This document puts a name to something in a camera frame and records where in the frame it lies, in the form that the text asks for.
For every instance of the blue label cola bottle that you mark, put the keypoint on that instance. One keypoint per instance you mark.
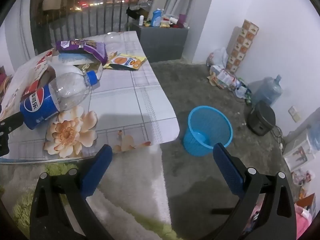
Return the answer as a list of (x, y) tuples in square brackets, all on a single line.
[(40, 105)]

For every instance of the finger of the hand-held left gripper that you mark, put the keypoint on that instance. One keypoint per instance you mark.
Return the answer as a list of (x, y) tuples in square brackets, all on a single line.
[(12, 122)]

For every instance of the black box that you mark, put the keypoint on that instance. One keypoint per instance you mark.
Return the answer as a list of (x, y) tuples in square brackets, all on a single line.
[(136, 13)]

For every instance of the metal balcony railing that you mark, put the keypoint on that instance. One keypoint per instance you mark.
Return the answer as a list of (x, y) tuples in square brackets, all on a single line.
[(100, 20)]

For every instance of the small white bottle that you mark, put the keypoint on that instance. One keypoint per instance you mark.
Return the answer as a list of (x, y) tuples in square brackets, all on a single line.
[(142, 20)]

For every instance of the crumpled white packaging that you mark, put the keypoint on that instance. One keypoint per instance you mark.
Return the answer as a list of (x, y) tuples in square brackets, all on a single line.
[(241, 90)]

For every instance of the white green plush blanket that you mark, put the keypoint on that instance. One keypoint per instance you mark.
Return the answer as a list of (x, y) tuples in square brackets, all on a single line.
[(130, 180)]

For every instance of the yellow snack packet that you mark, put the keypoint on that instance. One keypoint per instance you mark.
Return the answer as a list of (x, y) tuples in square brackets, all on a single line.
[(164, 24)]

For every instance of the purple box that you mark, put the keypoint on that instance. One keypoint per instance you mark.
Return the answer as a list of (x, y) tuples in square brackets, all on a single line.
[(182, 18)]

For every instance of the tall patterned cardboard box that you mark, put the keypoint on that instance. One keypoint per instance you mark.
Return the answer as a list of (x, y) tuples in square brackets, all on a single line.
[(243, 45)]

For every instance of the purple snack bag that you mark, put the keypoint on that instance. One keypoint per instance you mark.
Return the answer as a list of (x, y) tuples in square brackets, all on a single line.
[(95, 50)]

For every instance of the brown cardboard box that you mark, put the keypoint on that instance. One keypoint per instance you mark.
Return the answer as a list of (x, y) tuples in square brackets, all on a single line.
[(306, 202)]

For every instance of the pile of snack packets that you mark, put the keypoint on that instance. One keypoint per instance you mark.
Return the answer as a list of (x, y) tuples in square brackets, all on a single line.
[(302, 177)]

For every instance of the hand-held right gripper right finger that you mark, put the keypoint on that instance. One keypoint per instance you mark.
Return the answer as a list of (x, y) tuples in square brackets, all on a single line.
[(228, 170)]

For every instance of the white plastic bag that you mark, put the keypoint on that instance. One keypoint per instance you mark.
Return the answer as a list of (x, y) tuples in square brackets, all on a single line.
[(220, 56)]

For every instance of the blue plastic basket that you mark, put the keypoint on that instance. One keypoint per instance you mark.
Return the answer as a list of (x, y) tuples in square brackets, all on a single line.
[(192, 140)]

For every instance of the black rice cooker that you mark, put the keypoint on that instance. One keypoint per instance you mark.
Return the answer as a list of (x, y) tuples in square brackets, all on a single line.
[(261, 117)]

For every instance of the wall socket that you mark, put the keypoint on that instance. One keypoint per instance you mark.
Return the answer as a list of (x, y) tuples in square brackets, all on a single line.
[(295, 113)]

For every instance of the red white snack bag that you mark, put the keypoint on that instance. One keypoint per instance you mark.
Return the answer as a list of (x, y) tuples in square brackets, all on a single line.
[(30, 72)]

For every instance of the pink clothing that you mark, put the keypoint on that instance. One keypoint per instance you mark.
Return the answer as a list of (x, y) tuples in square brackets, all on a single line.
[(301, 215)]

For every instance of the gold foil packet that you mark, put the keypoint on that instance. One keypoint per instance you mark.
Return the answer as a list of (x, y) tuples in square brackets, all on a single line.
[(87, 67)]

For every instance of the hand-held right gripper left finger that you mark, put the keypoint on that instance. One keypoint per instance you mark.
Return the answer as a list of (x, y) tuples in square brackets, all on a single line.
[(97, 172)]

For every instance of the printed paper carton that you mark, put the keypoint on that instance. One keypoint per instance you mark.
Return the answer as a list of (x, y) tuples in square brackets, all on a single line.
[(225, 77)]

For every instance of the grey cabinet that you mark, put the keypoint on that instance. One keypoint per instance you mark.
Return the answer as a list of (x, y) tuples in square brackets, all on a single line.
[(162, 42)]

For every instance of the magenta patterned cloth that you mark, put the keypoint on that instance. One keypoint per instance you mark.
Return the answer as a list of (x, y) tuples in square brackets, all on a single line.
[(5, 82)]

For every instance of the orange yellow snack pouch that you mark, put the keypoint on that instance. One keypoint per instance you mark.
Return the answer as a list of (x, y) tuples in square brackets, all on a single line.
[(125, 62)]

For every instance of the blue water jug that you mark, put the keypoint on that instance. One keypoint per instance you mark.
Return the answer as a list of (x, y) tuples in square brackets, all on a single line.
[(267, 91)]

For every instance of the blue detergent bottle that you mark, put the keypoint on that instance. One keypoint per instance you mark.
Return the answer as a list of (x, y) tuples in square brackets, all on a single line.
[(156, 18)]

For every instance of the white cardboard box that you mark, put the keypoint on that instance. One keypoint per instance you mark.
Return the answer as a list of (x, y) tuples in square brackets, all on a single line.
[(297, 152)]

